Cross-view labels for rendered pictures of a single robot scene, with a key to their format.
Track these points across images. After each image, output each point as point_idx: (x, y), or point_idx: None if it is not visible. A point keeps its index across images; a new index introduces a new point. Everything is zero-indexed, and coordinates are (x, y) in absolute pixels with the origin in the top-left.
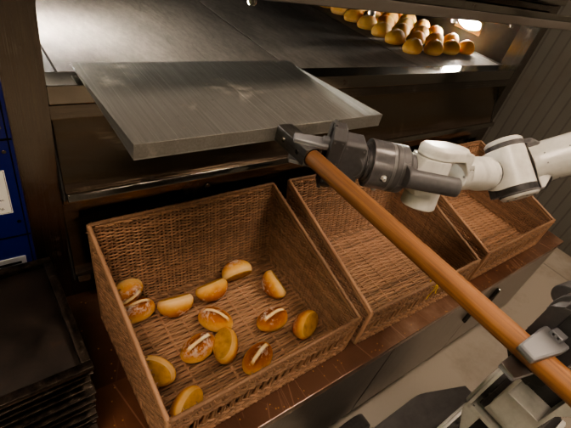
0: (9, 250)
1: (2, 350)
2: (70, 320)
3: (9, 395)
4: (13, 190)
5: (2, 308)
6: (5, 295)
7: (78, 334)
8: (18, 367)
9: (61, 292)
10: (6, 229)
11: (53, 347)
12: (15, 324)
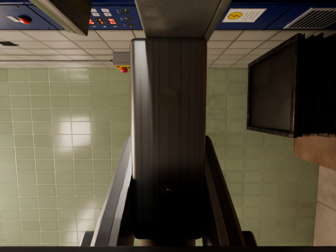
0: (297, 12)
1: (273, 103)
2: (292, 99)
3: (267, 130)
4: (249, 6)
5: (277, 75)
6: (279, 65)
7: (293, 111)
8: (275, 115)
9: (294, 73)
10: (277, 12)
11: (287, 111)
12: (278, 88)
